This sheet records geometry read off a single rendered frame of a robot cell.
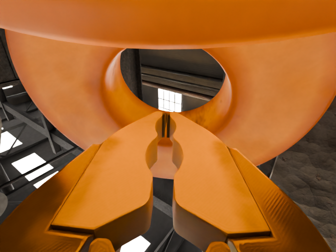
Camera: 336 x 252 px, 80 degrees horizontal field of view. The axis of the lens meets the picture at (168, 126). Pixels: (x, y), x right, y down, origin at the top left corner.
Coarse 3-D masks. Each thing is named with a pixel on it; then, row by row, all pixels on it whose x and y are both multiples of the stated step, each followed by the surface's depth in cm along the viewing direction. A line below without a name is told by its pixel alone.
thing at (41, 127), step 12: (132, 48) 394; (120, 60) 391; (132, 60) 403; (132, 72) 412; (132, 84) 422; (0, 96) 1063; (12, 108) 1002; (24, 120) 953; (36, 120) 892; (48, 120) 803; (48, 132) 805; (60, 144) 793; (72, 144) 731; (156, 192) 538; (156, 204) 539; (168, 204) 504
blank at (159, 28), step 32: (0, 0) 2; (32, 0) 2; (64, 0) 2; (96, 0) 2; (128, 0) 2; (160, 0) 2; (192, 0) 1; (224, 0) 1; (256, 0) 1; (288, 0) 1; (320, 0) 1; (32, 32) 2; (64, 32) 2; (96, 32) 2; (128, 32) 2; (160, 32) 2; (192, 32) 2; (224, 32) 2; (256, 32) 2; (288, 32) 2; (320, 32) 2
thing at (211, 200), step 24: (168, 120) 12; (192, 144) 9; (216, 144) 9; (192, 168) 8; (216, 168) 8; (192, 192) 7; (216, 192) 7; (240, 192) 7; (192, 216) 6; (216, 216) 6; (240, 216) 6; (192, 240) 7; (216, 240) 6
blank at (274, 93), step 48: (48, 48) 9; (96, 48) 8; (240, 48) 8; (288, 48) 8; (48, 96) 11; (96, 96) 10; (240, 96) 9; (288, 96) 9; (240, 144) 12; (288, 144) 11
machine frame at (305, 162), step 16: (320, 128) 27; (304, 144) 28; (320, 144) 27; (272, 160) 41; (288, 160) 31; (304, 160) 29; (320, 160) 28; (272, 176) 34; (288, 176) 32; (304, 176) 30; (320, 176) 29; (288, 192) 33; (304, 192) 31; (320, 192) 30; (304, 208) 32; (320, 208) 31; (320, 224) 32
